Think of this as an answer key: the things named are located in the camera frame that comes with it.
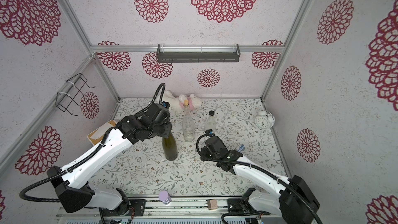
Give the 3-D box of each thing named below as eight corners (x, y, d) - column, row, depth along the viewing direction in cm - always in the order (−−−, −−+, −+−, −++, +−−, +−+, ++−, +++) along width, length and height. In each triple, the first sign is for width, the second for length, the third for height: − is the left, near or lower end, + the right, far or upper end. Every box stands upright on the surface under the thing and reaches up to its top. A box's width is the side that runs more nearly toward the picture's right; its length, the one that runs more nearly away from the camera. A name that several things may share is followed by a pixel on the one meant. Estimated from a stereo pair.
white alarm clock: (264, 133, 103) (271, 122, 93) (253, 123, 108) (258, 112, 98) (270, 129, 105) (277, 118, 95) (258, 119, 111) (264, 108, 101)
